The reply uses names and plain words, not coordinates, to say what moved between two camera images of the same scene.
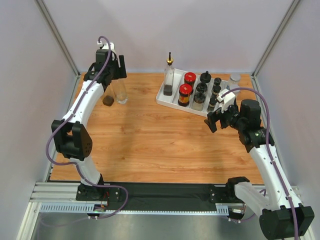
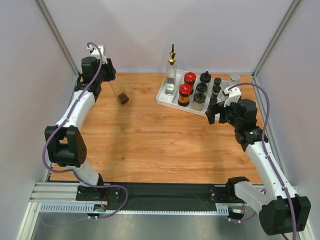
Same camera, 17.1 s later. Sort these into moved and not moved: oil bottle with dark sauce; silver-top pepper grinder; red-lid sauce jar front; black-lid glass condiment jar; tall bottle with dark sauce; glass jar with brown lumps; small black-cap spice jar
Moved: tall bottle with dark sauce; oil bottle with dark sauce
Not moved: silver-top pepper grinder; red-lid sauce jar front; black-lid glass condiment jar; glass jar with brown lumps; small black-cap spice jar
